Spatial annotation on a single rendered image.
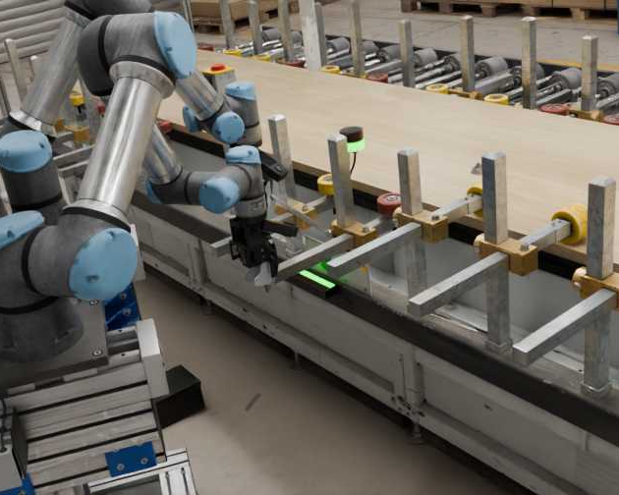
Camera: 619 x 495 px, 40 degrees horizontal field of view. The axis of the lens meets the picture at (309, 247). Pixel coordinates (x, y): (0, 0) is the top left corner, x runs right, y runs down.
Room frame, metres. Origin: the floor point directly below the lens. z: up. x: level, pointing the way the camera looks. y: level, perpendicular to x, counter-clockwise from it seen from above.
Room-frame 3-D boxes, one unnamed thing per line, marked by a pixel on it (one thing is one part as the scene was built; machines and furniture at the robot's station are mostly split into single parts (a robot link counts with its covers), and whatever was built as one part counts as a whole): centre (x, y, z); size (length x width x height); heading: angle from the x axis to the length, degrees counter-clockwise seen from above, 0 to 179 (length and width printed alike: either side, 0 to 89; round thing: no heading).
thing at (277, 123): (2.20, 0.04, 0.89); 0.04 x 0.04 x 0.48; 35
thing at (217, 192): (1.71, 0.18, 1.12); 0.11 x 0.11 x 0.08; 65
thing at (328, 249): (1.93, -0.07, 0.84); 0.43 x 0.03 x 0.04; 125
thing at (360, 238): (1.98, -0.12, 0.85); 0.14 x 0.06 x 0.05; 35
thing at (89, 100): (3.22, 0.76, 0.94); 0.04 x 0.04 x 0.48; 35
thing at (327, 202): (2.13, 0.07, 0.84); 0.44 x 0.03 x 0.04; 125
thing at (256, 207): (1.79, 0.12, 1.05); 0.08 x 0.08 x 0.05
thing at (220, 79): (2.42, 0.19, 1.18); 0.07 x 0.07 x 0.08; 35
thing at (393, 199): (2.04, -0.23, 0.85); 0.08 x 0.08 x 0.11
